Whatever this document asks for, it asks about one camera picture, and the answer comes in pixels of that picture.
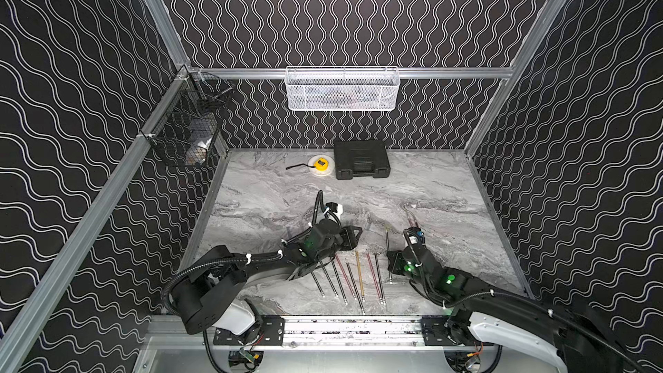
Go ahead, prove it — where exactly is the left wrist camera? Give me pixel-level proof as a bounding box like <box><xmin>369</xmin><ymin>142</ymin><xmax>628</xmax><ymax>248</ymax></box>
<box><xmin>323</xmin><ymin>202</ymin><xmax>344</xmax><ymax>218</ymax></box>

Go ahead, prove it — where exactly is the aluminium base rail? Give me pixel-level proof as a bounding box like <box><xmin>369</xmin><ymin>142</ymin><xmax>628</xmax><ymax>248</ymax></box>
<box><xmin>134</xmin><ymin>313</ymin><xmax>566</xmax><ymax>353</ymax></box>

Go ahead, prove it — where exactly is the black wire basket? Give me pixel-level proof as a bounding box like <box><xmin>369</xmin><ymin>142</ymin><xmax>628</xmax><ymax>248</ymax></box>
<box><xmin>141</xmin><ymin>66</ymin><xmax>238</xmax><ymax>169</ymax></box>

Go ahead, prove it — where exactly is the yellow white tape measure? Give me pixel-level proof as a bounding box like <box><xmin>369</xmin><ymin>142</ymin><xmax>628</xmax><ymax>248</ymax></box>
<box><xmin>286</xmin><ymin>155</ymin><xmax>335</xmax><ymax>177</ymax></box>

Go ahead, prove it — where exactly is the black plastic tool case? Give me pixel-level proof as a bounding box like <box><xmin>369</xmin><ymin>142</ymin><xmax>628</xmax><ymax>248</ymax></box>
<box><xmin>333</xmin><ymin>140</ymin><xmax>391</xmax><ymax>181</ymax></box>

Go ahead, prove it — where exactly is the white wire mesh basket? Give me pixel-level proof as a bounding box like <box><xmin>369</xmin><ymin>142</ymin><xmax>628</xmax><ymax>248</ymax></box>
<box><xmin>284</xmin><ymin>66</ymin><xmax>401</xmax><ymax>112</ymax></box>

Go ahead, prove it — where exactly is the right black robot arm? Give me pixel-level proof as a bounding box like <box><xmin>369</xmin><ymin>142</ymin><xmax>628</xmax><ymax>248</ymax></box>
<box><xmin>387</xmin><ymin>243</ymin><xmax>644</xmax><ymax>372</ymax></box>

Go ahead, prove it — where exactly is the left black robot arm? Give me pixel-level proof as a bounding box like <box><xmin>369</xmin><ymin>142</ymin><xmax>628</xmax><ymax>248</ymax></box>
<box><xmin>162</xmin><ymin>190</ymin><xmax>364</xmax><ymax>334</ymax></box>

